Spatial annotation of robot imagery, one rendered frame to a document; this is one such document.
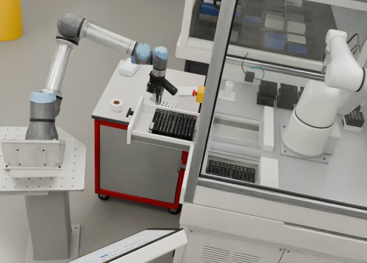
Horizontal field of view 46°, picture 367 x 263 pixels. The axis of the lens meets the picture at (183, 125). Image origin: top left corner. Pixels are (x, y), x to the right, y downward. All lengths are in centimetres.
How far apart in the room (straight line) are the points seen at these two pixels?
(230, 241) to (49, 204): 95
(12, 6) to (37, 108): 256
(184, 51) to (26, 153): 131
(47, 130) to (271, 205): 106
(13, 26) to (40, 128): 267
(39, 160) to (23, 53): 250
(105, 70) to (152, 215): 178
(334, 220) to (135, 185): 137
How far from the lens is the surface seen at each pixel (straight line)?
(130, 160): 265
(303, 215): 183
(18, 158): 214
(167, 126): 221
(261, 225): 188
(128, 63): 284
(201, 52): 291
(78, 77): 414
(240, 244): 200
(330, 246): 198
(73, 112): 372
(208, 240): 200
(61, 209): 238
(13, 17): 465
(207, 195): 177
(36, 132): 211
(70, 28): 220
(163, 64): 232
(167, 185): 274
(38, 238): 259
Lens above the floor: 231
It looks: 39 degrees down
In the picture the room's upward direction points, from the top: 9 degrees clockwise
